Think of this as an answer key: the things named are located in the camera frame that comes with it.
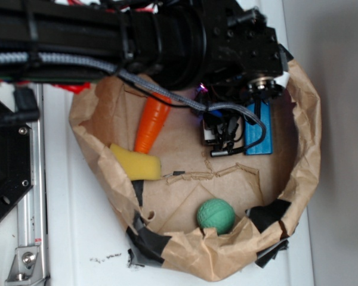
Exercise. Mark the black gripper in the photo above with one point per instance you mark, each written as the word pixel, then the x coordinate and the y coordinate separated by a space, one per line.
pixel 244 57

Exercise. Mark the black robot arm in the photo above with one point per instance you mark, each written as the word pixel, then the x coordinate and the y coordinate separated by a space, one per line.
pixel 180 45

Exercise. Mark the orange toy carrot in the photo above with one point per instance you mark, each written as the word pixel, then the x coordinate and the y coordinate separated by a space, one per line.
pixel 152 120

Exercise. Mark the yellow sponge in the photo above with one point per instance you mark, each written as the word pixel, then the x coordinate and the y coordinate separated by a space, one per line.
pixel 137 166

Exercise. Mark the green rubber ball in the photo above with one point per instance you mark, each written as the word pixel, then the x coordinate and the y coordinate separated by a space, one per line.
pixel 216 213

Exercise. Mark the brown paper bag tray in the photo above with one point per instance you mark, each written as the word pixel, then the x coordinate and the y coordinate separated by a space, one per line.
pixel 268 193

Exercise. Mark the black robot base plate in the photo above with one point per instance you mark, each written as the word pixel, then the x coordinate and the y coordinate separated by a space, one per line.
pixel 15 161

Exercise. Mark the aluminium rail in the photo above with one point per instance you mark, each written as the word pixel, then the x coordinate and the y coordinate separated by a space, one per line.
pixel 32 209

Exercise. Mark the metal corner bracket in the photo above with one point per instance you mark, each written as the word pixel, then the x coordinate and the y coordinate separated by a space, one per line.
pixel 26 268

